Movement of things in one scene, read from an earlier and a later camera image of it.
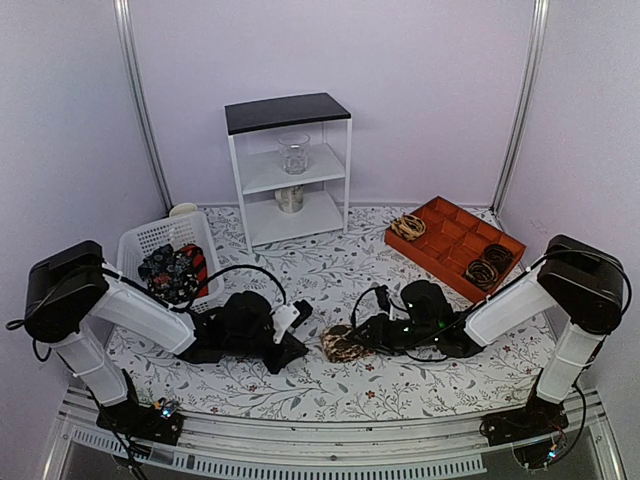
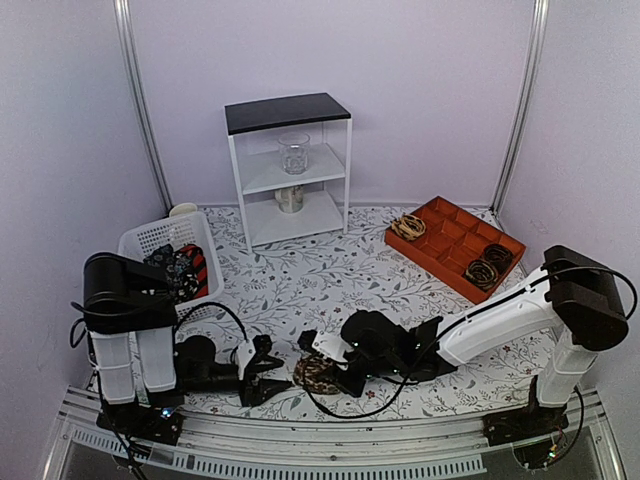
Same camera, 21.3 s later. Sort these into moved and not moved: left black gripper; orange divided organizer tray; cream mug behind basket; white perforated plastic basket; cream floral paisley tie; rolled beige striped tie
Moved: left black gripper; cream floral paisley tie
Not moved: orange divided organizer tray; white perforated plastic basket; rolled beige striped tie; cream mug behind basket
